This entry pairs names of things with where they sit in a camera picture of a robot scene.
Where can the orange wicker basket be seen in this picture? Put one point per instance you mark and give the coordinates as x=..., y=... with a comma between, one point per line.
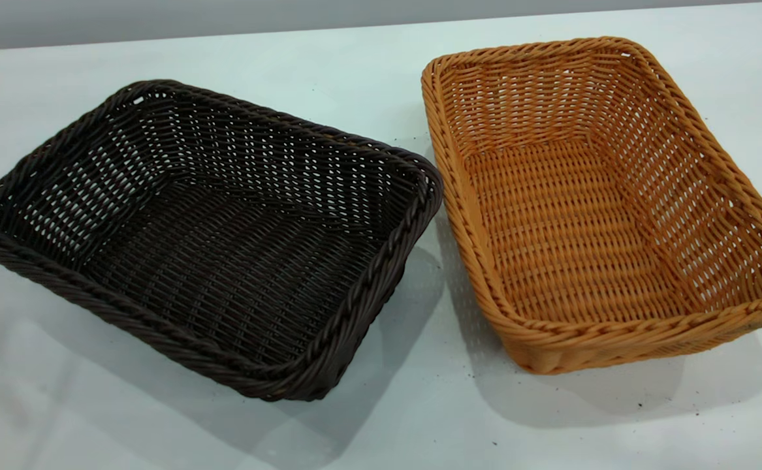
x=570, y=228

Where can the black wicker basket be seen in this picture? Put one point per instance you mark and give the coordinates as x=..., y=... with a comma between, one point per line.
x=224, y=261

